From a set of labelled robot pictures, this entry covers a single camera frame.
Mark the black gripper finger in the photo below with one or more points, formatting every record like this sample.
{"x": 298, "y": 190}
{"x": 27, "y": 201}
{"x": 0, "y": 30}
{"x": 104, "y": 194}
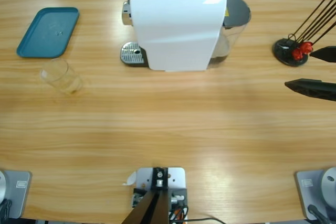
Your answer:
{"x": 312, "y": 89}
{"x": 326, "y": 54}

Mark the red coffee capsule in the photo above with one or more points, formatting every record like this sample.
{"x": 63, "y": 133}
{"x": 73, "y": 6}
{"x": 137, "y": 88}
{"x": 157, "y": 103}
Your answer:
{"x": 306, "y": 47}
{"x": 297, "y": 54}

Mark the clear glass cup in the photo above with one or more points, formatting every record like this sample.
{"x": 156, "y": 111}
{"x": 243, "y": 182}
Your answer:
{"x": 61, "y": 77}

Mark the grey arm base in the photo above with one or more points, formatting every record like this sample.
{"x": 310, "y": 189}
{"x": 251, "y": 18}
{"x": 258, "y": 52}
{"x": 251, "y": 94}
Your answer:
{"x": 315, "y": 190}
{"x": 18, "y": 192}

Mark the white capsule coffee machine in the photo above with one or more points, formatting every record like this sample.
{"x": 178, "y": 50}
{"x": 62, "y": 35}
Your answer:
{"x": 178, "y": 37}

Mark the black capsule holder with rods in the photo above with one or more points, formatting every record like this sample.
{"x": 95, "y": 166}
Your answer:
{"x": 284, "y": 51}

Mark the clear water tank black lid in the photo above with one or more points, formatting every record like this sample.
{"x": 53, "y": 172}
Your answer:
{"x": 236, "y": 11}

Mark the metal grille drip tray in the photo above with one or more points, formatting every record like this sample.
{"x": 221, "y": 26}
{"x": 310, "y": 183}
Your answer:
{"x": 132, "y": 53}

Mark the white paper tab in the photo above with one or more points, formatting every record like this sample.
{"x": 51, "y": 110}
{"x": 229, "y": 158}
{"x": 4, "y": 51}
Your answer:
{"x": 130, "y": 179}

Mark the teal plastic tray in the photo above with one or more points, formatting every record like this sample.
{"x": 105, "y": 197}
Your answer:
{"x": 48, "y": 32}

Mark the white mount block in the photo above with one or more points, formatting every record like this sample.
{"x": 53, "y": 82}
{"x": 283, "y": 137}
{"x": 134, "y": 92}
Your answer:
{"x": 176, "y": 179}

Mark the dark camera post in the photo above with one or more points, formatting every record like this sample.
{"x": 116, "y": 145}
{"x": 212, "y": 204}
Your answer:
{"x": 149, "y": 208}

